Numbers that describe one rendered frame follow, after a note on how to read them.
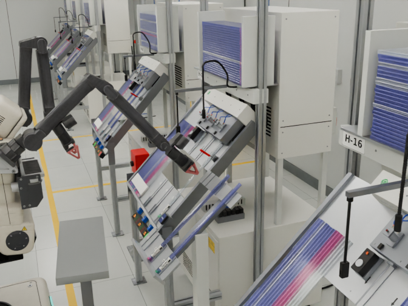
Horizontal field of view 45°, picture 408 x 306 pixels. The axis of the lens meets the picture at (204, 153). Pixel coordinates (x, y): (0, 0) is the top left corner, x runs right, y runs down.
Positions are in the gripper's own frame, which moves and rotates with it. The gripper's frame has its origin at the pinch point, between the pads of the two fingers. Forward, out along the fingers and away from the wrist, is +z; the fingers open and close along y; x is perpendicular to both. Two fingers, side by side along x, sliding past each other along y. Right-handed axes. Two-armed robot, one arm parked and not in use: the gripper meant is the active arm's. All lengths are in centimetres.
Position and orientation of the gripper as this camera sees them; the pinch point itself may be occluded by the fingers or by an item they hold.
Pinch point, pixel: (196, 172)
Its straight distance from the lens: 247.1
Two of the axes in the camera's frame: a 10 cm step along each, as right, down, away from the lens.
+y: -3.6, -2.9, 8.9
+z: 6.7, 5.8, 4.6
